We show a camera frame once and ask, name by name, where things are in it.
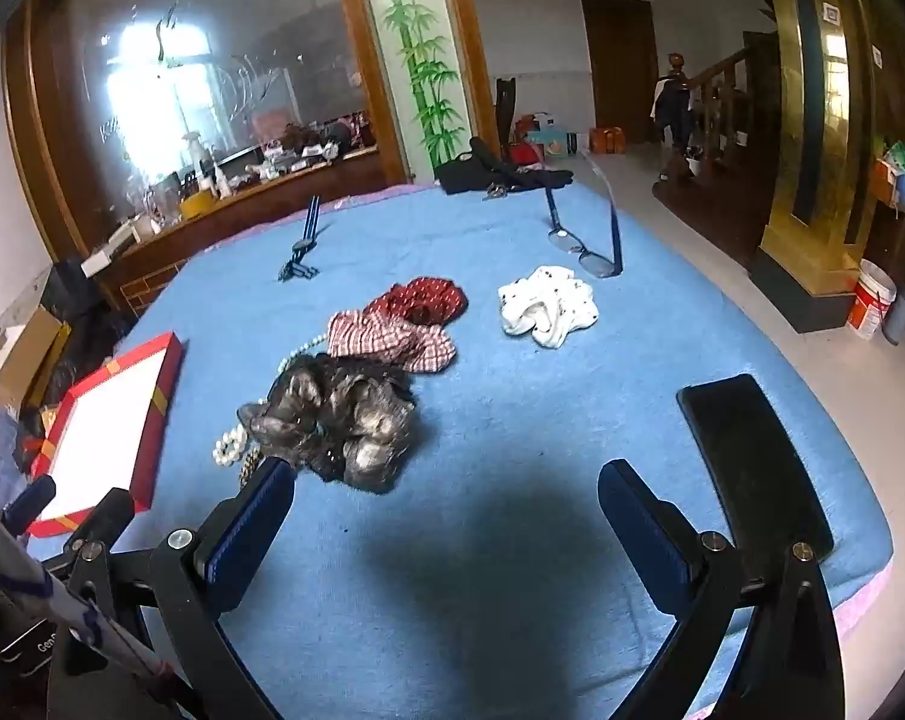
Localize wooden stair railing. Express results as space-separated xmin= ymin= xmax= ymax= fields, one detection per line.
xmin=685 ymin=45 xmax=754 ymax=166

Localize wood framed glass partition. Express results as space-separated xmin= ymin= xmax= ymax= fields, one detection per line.
xmin=2 ymin=0 xmax=491 ymax=196

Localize red gift box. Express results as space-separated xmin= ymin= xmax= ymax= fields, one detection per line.
xmin=28 ymin=331 xmax=187 ymax=539

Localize white spray bottle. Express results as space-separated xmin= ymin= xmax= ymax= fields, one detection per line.
xmin=184 ymin=131 xmax=209 ymax=188

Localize red plaid scrunchie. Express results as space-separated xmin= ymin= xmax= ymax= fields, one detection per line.
xmin=326 ymin=307 xmax=457 ymax=374

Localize flat white box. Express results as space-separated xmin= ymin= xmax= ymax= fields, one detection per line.
xmin=81 ymin=244 xmax=134 ymax=278

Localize black smartphone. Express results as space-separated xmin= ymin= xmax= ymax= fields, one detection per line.
xmin=678 ymin=373 xmax=835 ymax=563

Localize red dotted scrunchie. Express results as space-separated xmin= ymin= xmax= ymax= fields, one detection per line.
xmin=367 ymin=277 xmax=469 ymax=327

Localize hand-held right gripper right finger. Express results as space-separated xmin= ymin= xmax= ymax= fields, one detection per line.
xmin=597 ymin=457 xmax=847 ymax=720

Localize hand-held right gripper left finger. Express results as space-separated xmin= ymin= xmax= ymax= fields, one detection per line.
xmin=47 ymin=456 xmax=296 ymax=720

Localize bamboo painted panel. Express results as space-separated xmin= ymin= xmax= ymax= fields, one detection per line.
xmin=362 ymin=0 xmax=469 ymax=173

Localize open cardboard box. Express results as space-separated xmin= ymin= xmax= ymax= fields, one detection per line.
xmin=0 ymin=307 xmax=71 ymax=406

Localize white plastic bucket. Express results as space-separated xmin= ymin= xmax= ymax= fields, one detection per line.
xmin=846 ymin=259 xmax=898 ymax=341

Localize dark framed eyeglasses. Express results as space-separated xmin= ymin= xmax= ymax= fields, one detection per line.
xmin=544 ymin=150 xmax=623 ymax=280

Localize blue hair clip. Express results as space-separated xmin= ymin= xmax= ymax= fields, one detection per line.
xmin=276 ymin=195 xmax=325 ymax=284

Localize green blue packet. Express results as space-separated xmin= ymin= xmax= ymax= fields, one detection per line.
xmin=883 ymin=141 xmax=905 ymax=207

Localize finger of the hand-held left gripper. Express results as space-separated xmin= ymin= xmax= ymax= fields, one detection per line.
xmin=1 ymin=474 xmax=58 ymax=539
xmin=62 ymin=487 xmax=137 ymax=567

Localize golden pillar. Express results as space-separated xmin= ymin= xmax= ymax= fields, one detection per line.
xmin=748 ymin=0 xmax=874 ymax=331

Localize black cloth bag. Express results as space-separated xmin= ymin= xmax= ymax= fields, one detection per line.
xmin=436 ymin=136 xmax=576 ymax=197

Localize white pearl bracelet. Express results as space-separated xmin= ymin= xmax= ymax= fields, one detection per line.
xmin=211 ymin=334 xmax=329 ymax=467

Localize teal white box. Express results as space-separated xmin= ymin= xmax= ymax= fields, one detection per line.
xmin=528 ymin=114 xmax=574 ymax=158

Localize brown wooden door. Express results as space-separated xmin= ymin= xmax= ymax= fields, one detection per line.
xmin=580 ymin=0 xmax=660 ymax=147

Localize white dotted scrunchie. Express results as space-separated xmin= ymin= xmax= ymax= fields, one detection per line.
xmin=498 ymin=265 xmax=600 ymax=350

